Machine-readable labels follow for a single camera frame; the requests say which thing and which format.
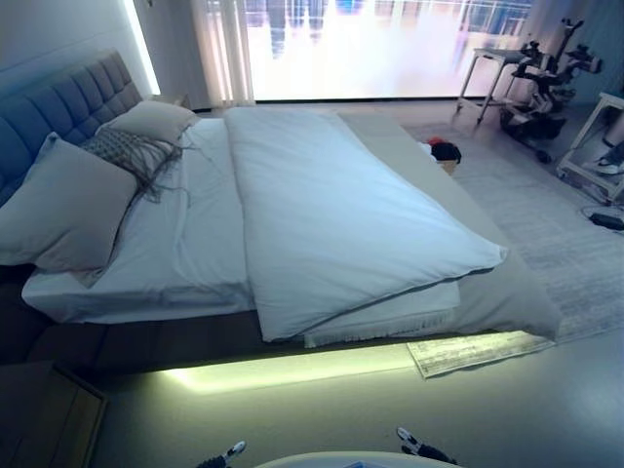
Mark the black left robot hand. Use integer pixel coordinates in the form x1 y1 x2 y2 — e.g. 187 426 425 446
197 441 248 468

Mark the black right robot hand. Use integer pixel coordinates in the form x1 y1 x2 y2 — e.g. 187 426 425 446
395 426 459 467

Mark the white duvet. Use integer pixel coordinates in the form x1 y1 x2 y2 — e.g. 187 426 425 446
224 105 509 342

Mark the beige bed runner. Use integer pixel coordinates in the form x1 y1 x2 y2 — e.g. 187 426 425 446
335 111 562 342

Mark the white bed sheet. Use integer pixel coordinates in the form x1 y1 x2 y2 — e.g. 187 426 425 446
21 116 259 326

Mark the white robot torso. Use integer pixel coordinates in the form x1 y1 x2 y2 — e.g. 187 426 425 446
251 450 443 468

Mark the wooden nightstand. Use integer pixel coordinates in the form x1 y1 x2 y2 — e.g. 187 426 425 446
0 360 111 468

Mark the pale patterned area rug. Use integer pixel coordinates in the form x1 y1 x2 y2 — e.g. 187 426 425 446
407 121 624 379

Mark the black cloth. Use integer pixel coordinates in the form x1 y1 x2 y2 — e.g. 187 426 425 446
431 141 463 163

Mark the beige square pillow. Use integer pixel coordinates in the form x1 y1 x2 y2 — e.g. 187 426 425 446
95 99 201 147
0 131 140 274

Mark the grey macrame fringed cushion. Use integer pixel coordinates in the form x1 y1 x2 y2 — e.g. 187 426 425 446
80 127 201 206

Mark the person lower leg with sneaker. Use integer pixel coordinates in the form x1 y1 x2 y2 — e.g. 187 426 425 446
582 109 624 176

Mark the small wooden bedside table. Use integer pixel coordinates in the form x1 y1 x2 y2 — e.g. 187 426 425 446
150 92 191 111

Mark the white metal table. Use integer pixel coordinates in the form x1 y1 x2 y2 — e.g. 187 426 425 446
455 47 530 121

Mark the grey tufted headboard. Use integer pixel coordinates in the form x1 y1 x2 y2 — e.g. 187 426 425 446
0 48 145 206

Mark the sheer white curtain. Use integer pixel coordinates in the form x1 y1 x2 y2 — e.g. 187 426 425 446
187 0 254 106

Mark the dark bed frame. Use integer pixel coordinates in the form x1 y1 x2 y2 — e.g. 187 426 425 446
0 262 410 379

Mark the white frame cart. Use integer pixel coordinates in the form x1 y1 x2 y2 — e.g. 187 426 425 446
555 91 624 204

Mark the wall light strip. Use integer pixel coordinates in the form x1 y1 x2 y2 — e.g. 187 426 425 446
121 0 162 97

